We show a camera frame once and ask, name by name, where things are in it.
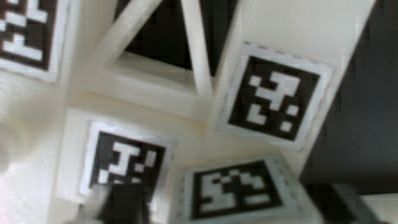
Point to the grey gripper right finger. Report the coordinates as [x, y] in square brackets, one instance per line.
[341, 204]

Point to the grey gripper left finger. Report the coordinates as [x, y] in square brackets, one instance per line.
[119, 204]

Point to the white chair back frame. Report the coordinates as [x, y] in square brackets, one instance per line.
[232, 63]

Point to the white front rail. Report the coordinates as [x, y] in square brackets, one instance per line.
[383, 204]

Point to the white chair seat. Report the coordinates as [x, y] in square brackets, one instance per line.
[119, 152]

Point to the white tagged block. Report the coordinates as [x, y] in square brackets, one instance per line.
[243, 192]

